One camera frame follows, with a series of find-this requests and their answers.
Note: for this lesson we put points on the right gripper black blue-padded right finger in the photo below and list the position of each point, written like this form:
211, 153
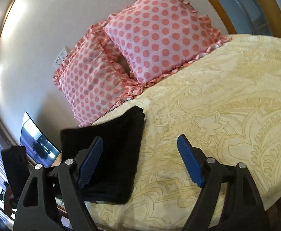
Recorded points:
243, 207

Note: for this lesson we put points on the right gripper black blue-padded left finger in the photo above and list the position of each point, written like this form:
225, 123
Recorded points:
37, 208

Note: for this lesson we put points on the black pants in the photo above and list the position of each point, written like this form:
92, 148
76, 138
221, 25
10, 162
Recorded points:
113, 178

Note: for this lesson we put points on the black flat screen television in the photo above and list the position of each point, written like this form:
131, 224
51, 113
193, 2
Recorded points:
38, 147

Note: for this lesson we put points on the cream patterned bed blanket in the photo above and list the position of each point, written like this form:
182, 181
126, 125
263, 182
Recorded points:
228, 104

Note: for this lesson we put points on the left pink polka-dot pillow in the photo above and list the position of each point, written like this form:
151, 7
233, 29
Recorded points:
92, 80

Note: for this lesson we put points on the pink polka-dot pillow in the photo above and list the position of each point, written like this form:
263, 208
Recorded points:
92, 80
157, 37

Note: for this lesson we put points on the right pink polka-dot pillow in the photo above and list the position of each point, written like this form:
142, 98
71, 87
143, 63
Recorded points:
157, 37

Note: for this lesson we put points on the wooden framed glass door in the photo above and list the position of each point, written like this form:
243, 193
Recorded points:
257, 17

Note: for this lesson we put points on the white wall socket panel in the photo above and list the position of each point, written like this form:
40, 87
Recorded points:
61, 56

